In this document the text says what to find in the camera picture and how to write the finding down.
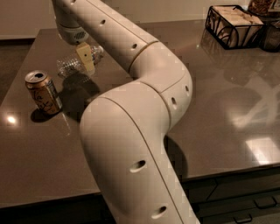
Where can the white napkins stack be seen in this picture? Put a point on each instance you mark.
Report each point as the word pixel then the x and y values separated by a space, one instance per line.
pixel 235 27

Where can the lower right drawer handle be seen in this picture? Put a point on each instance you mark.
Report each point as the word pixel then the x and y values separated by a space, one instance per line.
pixel 243 219

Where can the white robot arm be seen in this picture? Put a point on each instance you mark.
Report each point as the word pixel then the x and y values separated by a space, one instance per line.
pixel 122 131

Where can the gold soda can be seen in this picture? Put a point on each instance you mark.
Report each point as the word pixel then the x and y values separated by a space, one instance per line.
pixel 43 92

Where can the upper right drawer handle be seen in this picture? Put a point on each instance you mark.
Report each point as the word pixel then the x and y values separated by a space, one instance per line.
pixel 266 203

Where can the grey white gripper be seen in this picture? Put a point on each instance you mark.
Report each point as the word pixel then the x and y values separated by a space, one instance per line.
pixel 73 35

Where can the dark snack container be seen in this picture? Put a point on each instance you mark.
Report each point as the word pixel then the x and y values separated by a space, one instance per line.
pixel 269 13

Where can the black wire napkin basket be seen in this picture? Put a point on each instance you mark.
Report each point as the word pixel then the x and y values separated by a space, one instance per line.
pixel 210 27

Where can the drawer handle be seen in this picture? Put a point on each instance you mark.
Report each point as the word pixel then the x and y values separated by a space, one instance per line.
pixel 266 203
pixel 243 219

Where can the clear plastic water bottle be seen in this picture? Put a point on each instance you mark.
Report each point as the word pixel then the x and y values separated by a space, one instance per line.
pixel 72 64

